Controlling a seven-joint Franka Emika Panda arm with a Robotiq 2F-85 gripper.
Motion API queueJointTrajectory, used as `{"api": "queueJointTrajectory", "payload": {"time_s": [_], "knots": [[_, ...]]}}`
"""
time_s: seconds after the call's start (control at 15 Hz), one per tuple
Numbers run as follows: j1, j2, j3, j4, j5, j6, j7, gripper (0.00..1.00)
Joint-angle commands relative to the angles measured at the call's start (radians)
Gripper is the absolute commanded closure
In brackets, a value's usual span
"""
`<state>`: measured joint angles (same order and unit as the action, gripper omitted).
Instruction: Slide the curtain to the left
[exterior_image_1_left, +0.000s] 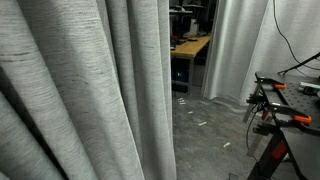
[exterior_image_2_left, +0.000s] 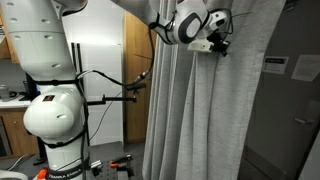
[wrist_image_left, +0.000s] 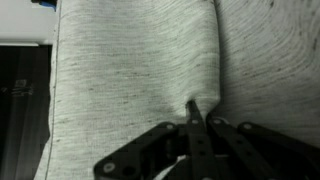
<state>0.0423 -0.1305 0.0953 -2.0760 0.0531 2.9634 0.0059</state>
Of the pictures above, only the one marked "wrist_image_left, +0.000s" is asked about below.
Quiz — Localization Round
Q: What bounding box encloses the dark built-in appliance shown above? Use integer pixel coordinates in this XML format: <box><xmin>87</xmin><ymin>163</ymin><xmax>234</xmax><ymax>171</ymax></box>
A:
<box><xmin>0</xmin><ymin>44</ymin><xmax>54</xmax><ymax>180</ymax></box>

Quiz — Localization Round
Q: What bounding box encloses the white countertop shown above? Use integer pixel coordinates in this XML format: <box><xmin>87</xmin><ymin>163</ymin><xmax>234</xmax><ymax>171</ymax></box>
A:
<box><xmin>0</xmin><ymin>0</ymin><xmax>61</xmax><ymax>47</ymax></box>

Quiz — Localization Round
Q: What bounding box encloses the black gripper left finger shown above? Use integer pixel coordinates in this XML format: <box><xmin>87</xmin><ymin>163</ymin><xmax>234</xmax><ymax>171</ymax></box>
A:
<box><xmin>93</xmin><ymin>99</ymin><xmax>219</xmax><ymax>180</ymax></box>

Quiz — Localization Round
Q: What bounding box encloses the grey textured curtain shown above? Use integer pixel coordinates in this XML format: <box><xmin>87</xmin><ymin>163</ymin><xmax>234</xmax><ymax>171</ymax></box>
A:
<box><xmin>33</xmin><ymin>0</ymin><xmax>320</xmax><ymax>180</ymax></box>

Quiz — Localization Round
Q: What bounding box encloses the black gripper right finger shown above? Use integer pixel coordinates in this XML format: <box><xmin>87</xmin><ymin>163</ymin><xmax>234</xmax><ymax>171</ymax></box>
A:
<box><xmin>206</xmin><ymin>113</ymin><xmax>320</xmax><ymax>180</ymax></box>

